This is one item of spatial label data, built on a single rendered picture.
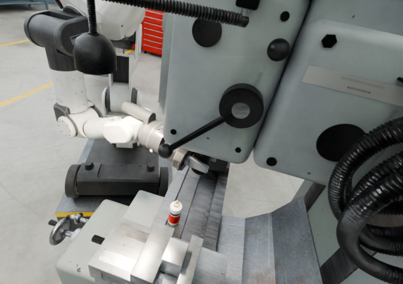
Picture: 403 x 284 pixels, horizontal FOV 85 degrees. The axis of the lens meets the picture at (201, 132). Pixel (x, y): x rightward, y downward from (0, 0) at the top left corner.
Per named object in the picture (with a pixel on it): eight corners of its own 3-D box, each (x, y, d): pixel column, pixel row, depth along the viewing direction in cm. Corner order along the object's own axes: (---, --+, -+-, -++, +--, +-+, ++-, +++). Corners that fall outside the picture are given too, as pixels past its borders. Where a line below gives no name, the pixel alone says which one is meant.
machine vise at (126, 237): (89, 277, 59) (84, 256, 53) (120, 229, 72) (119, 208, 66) (213, 327, 55) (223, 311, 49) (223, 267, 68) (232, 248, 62)
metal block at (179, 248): (159, 270, 57) (161, 259, 53) (168, 248, 62) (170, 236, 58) (178, 277, 56) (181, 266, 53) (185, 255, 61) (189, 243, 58)
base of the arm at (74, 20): (44, 57, 70) (14, 24, 61) (71, 32, 76) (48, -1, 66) (77, 68, 66) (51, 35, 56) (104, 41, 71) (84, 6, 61)
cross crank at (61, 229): (44, 247, 96) (37, 232, 89) (63, 224, 105) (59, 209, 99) (77, 259, 94) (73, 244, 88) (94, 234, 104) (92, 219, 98)
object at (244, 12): (229, 24, 24) (240, -22, 21) (236, 18, 31) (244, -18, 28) (251, 30, 24) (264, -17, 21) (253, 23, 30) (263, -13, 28)
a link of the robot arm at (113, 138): (132, 144, 60) (102, 145, 67) (153, 129, 67) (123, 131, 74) (123, 122, 57) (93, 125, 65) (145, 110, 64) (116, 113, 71)
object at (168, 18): (155, 113, 51) (162, 12, 40) (161, 105, 55) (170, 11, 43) (171, 117, 51) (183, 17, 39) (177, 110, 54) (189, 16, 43)
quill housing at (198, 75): (156, 148, 46) (172, -47, 28) (184, 107, 63) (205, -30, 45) (245, 174, 44) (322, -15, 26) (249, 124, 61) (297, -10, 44)
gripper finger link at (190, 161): (207, 173, 56) (186, 163, 58) (209, 164, 54) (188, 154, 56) (204, 177, 55) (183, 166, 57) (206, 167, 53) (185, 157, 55)
